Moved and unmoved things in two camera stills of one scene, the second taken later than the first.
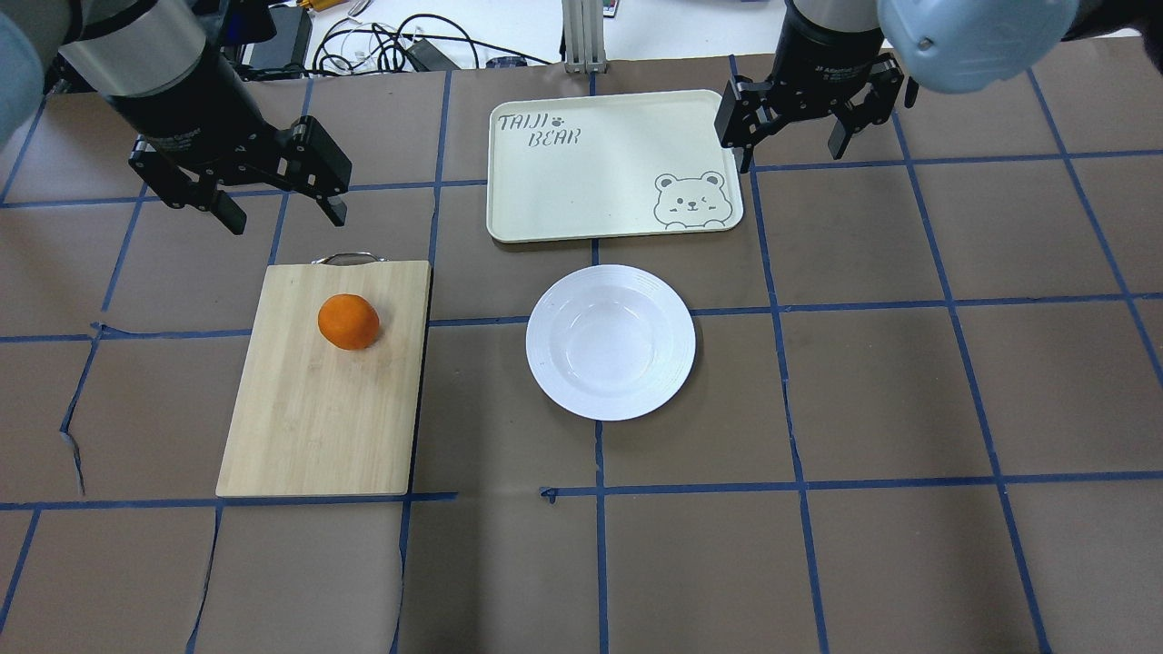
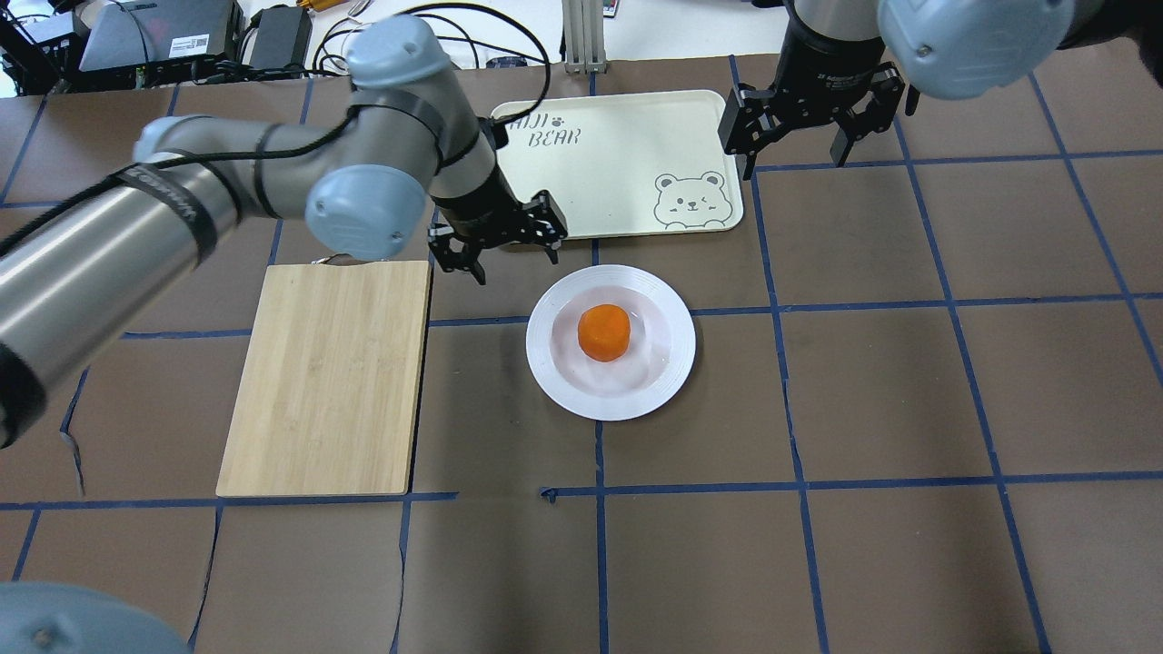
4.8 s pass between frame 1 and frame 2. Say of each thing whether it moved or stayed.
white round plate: stayed
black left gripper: moved
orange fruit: moved
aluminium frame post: stayed
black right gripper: stayed
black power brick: stayed
